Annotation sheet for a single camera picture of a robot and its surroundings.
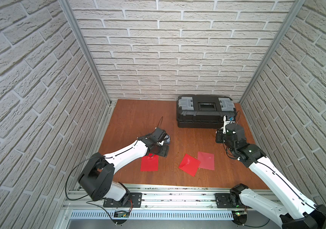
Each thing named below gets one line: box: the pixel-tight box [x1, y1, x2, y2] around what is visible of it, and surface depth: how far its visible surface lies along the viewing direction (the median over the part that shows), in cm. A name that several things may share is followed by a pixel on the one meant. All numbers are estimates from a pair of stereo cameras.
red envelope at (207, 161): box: [197, 151, 215, 171], surface depth 91 cm
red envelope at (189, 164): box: [178, 153, 201, 177], surface depth 89 cm
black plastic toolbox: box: [176, 94, 237, 129], surface depth 96 cm
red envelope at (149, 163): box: [140, 153, 159, 172], surface depth 89 cm
